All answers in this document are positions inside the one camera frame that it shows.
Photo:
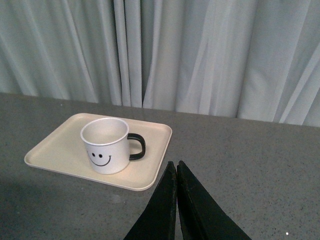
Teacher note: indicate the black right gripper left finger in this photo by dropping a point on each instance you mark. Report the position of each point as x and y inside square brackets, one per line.
[158, 220]

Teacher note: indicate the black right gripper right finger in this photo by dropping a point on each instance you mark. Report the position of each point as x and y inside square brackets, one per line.
[201, 218]

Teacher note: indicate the white smiley mug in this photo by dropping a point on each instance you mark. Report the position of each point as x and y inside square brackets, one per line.
[107, 144]

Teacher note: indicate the beige rectangular tray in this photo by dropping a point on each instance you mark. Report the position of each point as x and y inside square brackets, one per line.
[63, 151]

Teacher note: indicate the grey curtain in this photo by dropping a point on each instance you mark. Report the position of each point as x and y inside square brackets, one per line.
[247, 59]

